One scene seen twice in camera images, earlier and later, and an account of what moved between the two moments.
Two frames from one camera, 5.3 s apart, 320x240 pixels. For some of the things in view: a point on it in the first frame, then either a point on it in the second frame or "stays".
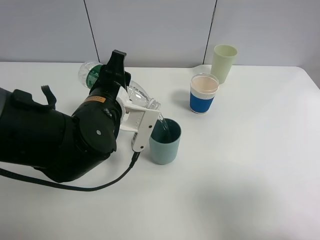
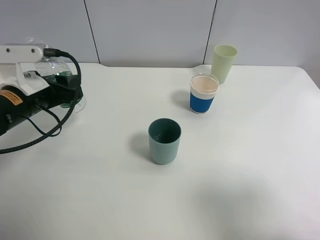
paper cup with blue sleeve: x=203 y=87 stays
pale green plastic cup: x=224 y=57 stays
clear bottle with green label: x=88 y=72 to x=50 y=66
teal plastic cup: x=164 y=140 stays
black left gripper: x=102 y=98 to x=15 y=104
